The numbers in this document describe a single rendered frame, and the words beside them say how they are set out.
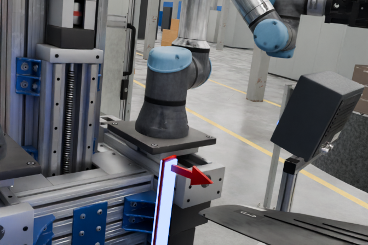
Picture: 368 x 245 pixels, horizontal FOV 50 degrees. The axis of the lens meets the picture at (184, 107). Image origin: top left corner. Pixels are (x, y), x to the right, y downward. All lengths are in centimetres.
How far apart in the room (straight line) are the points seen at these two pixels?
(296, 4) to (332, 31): 929
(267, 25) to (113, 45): 159
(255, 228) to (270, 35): 63
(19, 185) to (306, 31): 1026
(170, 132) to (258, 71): 619
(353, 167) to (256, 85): 496
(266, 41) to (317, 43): 970
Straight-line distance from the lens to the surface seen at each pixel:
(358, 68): 743
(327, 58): 1037
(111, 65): 244
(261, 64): 720
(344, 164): 245
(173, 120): 105
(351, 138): 240
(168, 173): 48
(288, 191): 100
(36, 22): 103
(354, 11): 107
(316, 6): 108
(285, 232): 38
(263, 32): 94
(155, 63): 103
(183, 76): 104
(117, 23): 243
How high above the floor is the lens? 136
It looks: 13 degrees down
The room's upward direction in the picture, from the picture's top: 7 degrees clockwise
